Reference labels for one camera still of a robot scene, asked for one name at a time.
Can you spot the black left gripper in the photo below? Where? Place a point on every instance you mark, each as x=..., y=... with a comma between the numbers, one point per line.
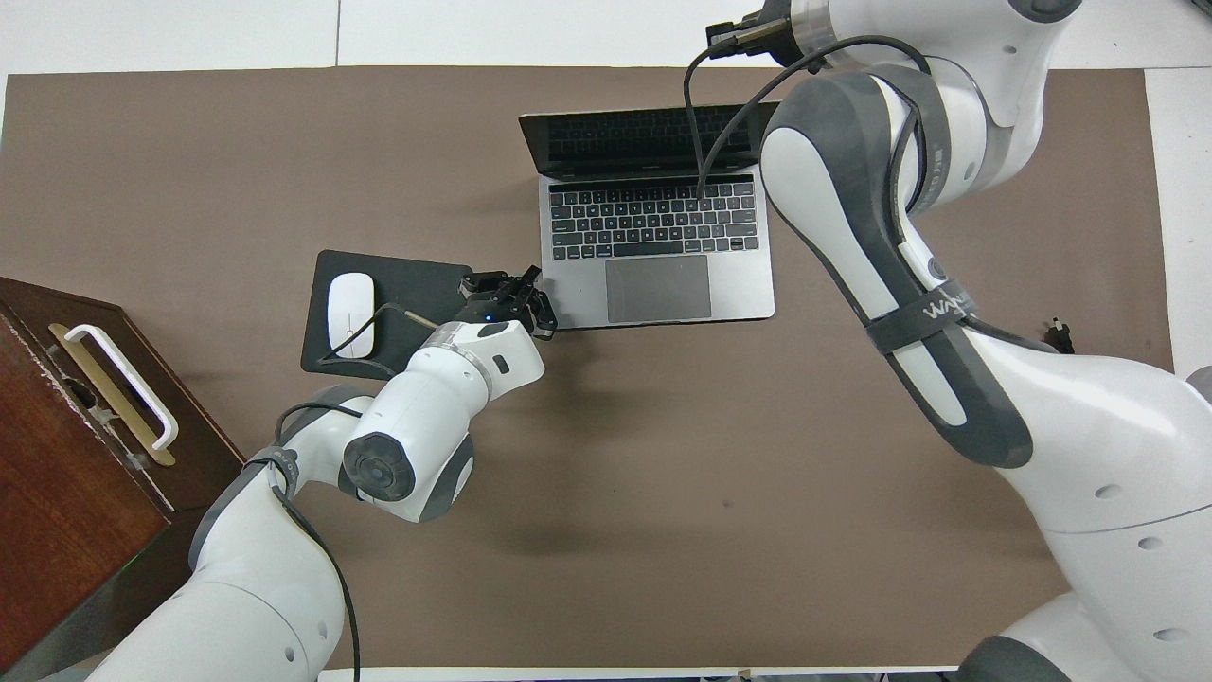
x=492, y=305

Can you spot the black mouse pad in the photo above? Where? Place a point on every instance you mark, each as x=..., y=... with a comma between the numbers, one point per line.
x=417, y=279

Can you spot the dark wooden box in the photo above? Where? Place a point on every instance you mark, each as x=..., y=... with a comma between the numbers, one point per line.
x=66, y=502

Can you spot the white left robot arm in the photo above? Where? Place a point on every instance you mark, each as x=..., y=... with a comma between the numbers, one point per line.
x=426, y=426

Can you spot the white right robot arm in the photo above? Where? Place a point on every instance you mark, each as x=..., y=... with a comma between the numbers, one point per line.
x=1089, y=426

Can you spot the brown table mat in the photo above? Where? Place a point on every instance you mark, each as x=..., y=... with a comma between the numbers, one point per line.
x=663, y=521

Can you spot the white computer mouse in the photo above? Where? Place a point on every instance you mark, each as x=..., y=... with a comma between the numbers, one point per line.
x=346, y=294

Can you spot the silver grey laptop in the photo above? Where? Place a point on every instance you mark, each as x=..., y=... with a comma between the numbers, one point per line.
x=663, y=289

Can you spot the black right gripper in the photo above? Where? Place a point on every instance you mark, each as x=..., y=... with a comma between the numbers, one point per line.
x=775, y=21

